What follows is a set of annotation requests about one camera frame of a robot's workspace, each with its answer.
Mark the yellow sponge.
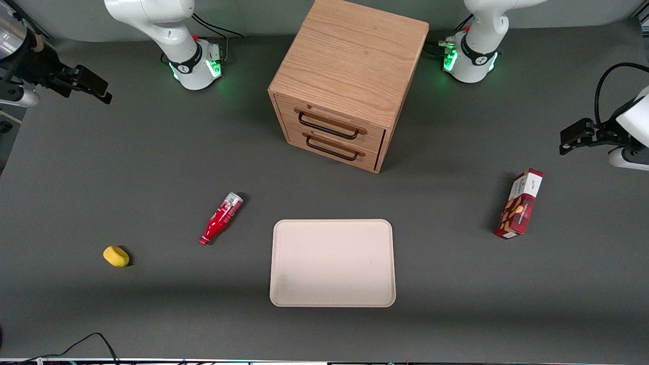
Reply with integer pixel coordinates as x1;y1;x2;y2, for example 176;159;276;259
103;246;130;268

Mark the wooden drawer with wide handle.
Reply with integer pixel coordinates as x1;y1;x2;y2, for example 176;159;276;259
276;94;386;153

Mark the red snack box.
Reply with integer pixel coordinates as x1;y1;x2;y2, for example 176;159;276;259
495;169;544;240

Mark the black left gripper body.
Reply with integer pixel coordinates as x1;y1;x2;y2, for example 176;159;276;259
588;120;632;149

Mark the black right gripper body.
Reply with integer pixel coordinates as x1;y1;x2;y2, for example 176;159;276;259
11;34;78;98

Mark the wooden drawer with short handle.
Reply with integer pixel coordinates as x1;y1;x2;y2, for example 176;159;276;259
285;124;379;171

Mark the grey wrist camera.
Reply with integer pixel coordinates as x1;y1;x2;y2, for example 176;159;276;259
608;146;649;171
0;85;40;108

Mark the wooden drawer cabinet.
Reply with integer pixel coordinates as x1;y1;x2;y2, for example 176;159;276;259
268;0;430;174

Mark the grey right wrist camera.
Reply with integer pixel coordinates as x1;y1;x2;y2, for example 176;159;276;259
0;85;40;108

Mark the dark metal frame bar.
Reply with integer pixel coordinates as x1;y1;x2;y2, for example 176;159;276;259
0;0;50;40

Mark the thin black table cable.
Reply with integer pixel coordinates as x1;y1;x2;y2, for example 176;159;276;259
0;333;120;365

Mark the red coke bottle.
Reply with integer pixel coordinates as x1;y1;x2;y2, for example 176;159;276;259
199;192;244;246

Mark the black right arm base cable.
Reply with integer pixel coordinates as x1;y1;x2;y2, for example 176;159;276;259
192;12;245;64

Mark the black arm base cable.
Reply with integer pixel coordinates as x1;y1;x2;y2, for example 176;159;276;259
425;14;475;57
192;12;245;64

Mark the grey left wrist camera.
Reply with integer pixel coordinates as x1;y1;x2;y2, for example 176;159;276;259
608;146;649;171

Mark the black left arm base cable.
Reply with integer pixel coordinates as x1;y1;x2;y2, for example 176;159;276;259
425;14;475;57

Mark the beige rectangular tray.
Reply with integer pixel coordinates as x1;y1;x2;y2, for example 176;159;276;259
269;219;396;308

